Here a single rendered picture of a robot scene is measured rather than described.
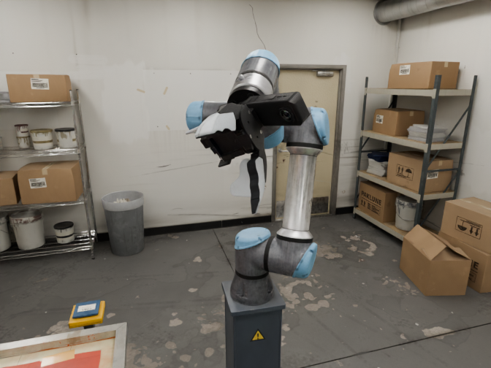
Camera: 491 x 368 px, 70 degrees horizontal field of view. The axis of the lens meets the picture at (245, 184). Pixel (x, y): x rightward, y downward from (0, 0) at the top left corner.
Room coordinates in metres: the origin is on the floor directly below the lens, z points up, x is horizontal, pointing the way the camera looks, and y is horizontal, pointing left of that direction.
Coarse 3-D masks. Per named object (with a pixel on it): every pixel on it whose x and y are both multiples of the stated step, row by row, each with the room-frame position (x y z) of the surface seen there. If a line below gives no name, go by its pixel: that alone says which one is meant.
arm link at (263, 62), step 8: (248, 56) 0.72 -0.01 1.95; (256, 56) 0.70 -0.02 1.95; (264, 56) 0.70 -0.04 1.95; (272, 56) 0.72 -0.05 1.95; (248, 64) 0.68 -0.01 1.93; (256, 64) 0.68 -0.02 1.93; (264, 64) 0.68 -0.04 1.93; (272, 64) 0.70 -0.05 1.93; (240, 72) 0.67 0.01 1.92; (248, 72) 0.65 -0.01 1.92; (256, 72) 0.65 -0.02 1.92; (264, 72) 0.66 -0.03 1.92; (272, 72) 0.68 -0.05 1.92; (272, 80) 0.67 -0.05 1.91
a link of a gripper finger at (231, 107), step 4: (228, 104) 0.51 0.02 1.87; (232, 104) 0.52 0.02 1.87; (236, 104) 0.53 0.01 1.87; (220, 108) 0.49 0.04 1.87; (224, 108) 0.49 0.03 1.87; (228, 108) 0.50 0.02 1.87; (232, 108) 0.51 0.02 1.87; (236, 108) 0.52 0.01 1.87; (240, 108) 0.54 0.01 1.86; (220, 112) 0.48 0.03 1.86; (224, 112) 0.49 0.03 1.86; (228, 112) 0.50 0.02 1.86; (236, 112) 0.52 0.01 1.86; (236, 116) 0.51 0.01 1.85; (236, 120) 0.52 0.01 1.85; (236, 124) 0.53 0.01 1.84; (240, 128) 0.53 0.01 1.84
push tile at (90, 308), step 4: (96, 300) 1.35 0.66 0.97; (100, 300) 1.35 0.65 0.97; (76, 304) 1.31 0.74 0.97; (80, 304) 1.31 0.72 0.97; (84, 304) 1.31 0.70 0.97; (88, 304) 1.31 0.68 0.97; (92, 304) 1.31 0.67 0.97; (96, 304) 1.31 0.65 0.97; (76, 308) 1.29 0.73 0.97; (80, 308) 1.29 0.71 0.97; (84, 308) 1.29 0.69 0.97; (88, 308) 1.29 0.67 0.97; (92, 308) 1.29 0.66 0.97; (96, 308) 1.29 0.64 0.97; (76, 312) 1.26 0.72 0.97; (80, 312) 1.26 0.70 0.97; (84, 312) 1.26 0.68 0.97; (88, 312) 1.26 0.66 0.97; (92, 312) 1.26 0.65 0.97; (96, 312) 1.26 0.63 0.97; (72, 316) 1.24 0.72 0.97; (76, 316) 1.24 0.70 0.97; (80, 316) 1.24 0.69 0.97; (84, 316) 1.24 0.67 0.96
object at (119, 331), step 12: (120, 324) 1.16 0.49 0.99; (48, 336) 1.09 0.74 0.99; (60, 336) 1.09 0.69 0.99; (72, 336) 1.09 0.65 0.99; (84, 336) 1.10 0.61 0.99; (96, 336) 1.11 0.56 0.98; (108, 336) 1.12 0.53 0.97; (120, 336) 1.09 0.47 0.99; (0, 348) 1.03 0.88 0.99; (12, 348) 1.03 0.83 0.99; (24, 348) 1.04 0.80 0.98; (36, 348) 1.05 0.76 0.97; (48, 348) 1.06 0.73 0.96; (120, 348) 1.03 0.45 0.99; (120, 360) 0.98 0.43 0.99
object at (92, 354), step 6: (78, 354) 1.04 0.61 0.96; (84, 354) 1.04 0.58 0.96; (90, 354) 1.04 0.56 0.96; (96, 354) 1.04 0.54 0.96; (66, 360) 1.01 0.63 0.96; (72, 360) 1.01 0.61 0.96; (78, 360) 1.01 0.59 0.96; (84, 360) 1.01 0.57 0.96; (90, 360) 1.01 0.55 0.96; (96, 360) 1.01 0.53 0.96; (48, 366) 0.99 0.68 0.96; (54, 366) 0.99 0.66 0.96; (60, 366) 0.99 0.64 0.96; (66, 366) 0.99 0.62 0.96; (72, 366) 0.99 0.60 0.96; (78, 366) 0.99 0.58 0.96; (84, 366) 0.99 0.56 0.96; (90, 366) 0.99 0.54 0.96; (96, 366) 0.99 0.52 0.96
